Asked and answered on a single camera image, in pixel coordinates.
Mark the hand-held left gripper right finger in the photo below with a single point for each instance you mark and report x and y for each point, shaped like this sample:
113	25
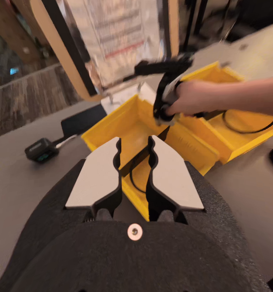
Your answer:
173	182

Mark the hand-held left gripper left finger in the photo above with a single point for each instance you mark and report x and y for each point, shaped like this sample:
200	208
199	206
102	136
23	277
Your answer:
93	178

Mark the yellow plastic bin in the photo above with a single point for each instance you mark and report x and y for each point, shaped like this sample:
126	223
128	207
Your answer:
118	118
241	143

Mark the person's right forearm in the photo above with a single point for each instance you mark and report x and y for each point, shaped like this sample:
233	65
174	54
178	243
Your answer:
252	95

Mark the person's right hand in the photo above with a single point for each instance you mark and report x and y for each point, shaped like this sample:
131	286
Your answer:
195	98

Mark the black charger block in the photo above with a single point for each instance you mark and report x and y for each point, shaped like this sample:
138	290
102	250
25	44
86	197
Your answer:
41	150

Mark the wooden display board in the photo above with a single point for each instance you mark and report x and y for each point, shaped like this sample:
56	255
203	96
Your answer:
53	45

